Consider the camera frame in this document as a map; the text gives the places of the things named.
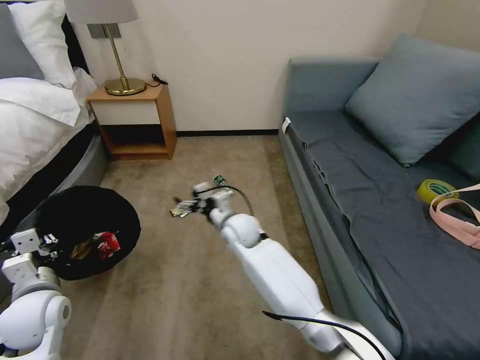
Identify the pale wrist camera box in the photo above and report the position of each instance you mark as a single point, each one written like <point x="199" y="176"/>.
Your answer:
<point x="25" y="240"/>
<point x="202" y="187"/>

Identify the brass table lamp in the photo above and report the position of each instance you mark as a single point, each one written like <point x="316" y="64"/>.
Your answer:
<point x="125" y="87"/>

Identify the large grey-blue cushion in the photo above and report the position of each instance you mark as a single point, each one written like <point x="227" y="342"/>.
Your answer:
<point x="412" y="101"/>

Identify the black baseboard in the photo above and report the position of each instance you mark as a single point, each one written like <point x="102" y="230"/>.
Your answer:
<point x="225" y="133"/>

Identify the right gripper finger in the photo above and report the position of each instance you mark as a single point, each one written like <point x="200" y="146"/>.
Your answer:
<point x="186" y="210"/>
<point x="183" y="200"/>

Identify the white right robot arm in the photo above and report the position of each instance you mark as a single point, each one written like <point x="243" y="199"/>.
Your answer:
<point x="270" y="270"/>

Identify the dark grey sofa sheet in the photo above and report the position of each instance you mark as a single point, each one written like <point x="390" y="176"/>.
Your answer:
<point x="375" y="195"/>

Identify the wooden nightstand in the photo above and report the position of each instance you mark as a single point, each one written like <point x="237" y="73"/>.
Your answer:
<point x="123" y="112"/>

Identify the dark teal cushion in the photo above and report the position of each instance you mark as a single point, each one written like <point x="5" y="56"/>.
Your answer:
<point x="467" y="157"/>

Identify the dark grey bed frame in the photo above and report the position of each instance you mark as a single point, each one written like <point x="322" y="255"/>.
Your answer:
<point x="93" y="157"/>

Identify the white pillow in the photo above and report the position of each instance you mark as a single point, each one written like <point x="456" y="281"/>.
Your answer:
<point x="41" y="41"/>

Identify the grey wall switch plate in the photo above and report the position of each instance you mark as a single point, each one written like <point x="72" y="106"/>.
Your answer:
<point x="98" y="30"/>

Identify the grey pillow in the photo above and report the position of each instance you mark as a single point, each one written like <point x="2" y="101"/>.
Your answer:
<point x="17" y="48"/>

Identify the white duvet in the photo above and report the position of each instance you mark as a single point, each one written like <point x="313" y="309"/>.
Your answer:
<point x="30" y="131"/>

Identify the black bagged trash bin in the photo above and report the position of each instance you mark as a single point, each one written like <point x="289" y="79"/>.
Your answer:
<point x="75" y="202"/>

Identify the grey-blue sofa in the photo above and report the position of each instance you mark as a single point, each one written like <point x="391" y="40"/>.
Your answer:
<point x="311" y="78"/>

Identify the yellowish wrapper trash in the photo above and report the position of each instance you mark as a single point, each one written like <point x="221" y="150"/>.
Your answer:
<point x="81" y="250"/>

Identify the white sofa tag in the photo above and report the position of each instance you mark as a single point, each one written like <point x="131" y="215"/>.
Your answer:
<point x="287" y="124"/>

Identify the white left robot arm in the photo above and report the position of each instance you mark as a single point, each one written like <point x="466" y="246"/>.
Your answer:
<point x="33" y="315"/>

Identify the red crushed can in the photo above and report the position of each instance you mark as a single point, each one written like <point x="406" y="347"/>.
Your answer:
<point x="108" y="245"/>

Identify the small green bottle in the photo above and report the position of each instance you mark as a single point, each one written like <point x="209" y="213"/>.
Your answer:
<point x="219" y="180"/>

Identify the yellow tape roll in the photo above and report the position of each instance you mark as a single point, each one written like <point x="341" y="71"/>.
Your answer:
<point x="427" y="189"/>

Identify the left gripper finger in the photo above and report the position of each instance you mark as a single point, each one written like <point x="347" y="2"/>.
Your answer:
<point x="50" y="238"/>
<point x="49" y="256"/>

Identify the silver snack wrapper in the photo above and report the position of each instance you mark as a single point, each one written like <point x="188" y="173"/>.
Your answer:
<point x="177" y="211"/>

